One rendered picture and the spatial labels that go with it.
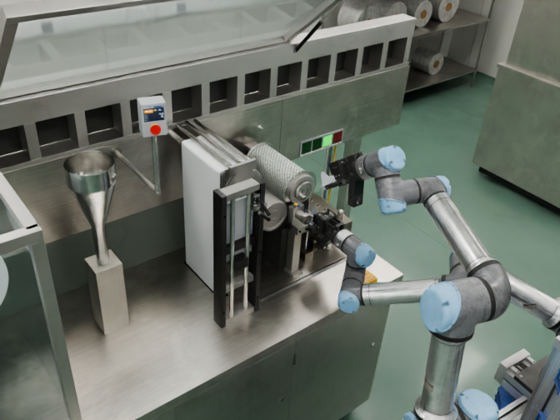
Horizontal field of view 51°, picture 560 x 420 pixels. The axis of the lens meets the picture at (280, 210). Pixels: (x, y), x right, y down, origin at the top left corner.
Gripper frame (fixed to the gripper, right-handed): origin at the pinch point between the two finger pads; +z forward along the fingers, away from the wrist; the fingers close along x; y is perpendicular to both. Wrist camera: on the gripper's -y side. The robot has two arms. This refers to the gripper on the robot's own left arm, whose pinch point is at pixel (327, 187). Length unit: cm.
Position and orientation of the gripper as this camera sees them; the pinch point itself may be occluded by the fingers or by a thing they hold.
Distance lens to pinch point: 199.2
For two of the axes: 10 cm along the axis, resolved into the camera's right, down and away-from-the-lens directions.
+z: -5.1, 1.5, 8.5
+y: -3.5, -9.4, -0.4
